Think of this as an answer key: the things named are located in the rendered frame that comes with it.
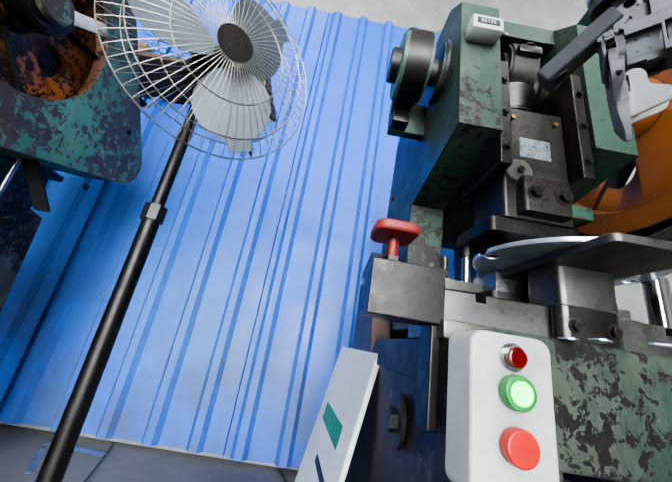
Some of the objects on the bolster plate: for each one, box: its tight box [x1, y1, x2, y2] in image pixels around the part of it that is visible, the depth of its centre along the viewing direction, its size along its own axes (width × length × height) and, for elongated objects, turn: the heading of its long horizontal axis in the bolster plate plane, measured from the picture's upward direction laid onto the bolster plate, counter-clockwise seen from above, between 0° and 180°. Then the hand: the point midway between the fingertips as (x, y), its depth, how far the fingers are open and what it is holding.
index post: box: [641, 277, 672, 329], centre depth 55 cm, size 3×3×10 cm
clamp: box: [440, 256, 482, 294], centre depth 66 cm, size 6×17×10 cm, turn 118°
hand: (620, 133), depth 44 cm, fingers closed
